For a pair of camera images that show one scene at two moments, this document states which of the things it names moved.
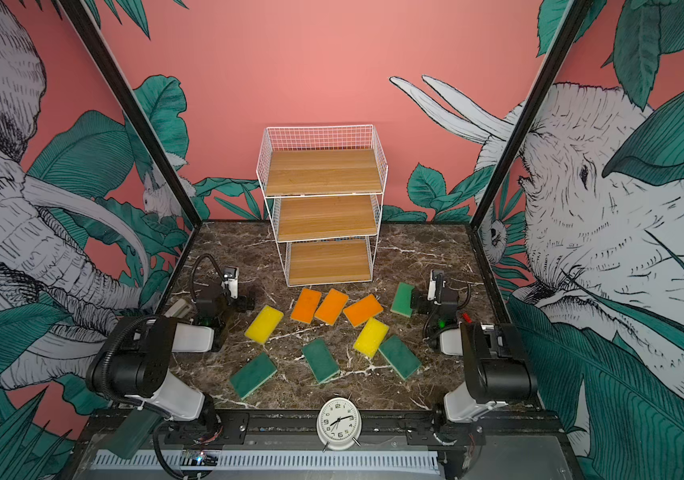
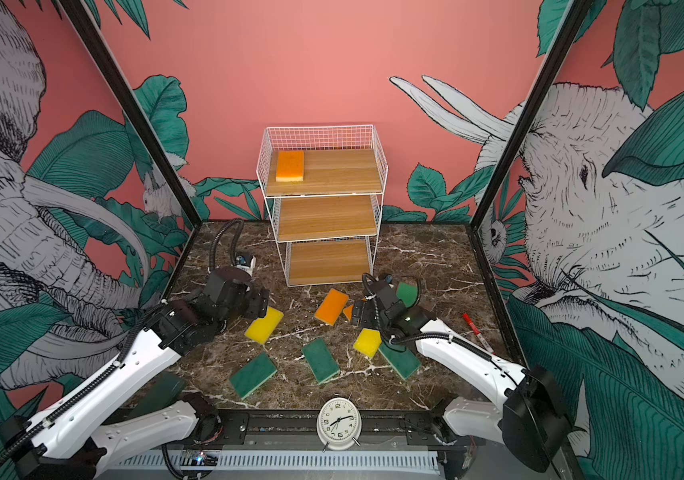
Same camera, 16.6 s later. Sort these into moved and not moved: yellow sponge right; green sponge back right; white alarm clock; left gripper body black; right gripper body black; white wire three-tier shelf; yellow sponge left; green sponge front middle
Moved: left gripper body black; right gripper body black
Not moved: green sponge front middle; white alarm clock; yellow sponge right; white wire three-tier shelf; yellow sponge left; green sponge back right
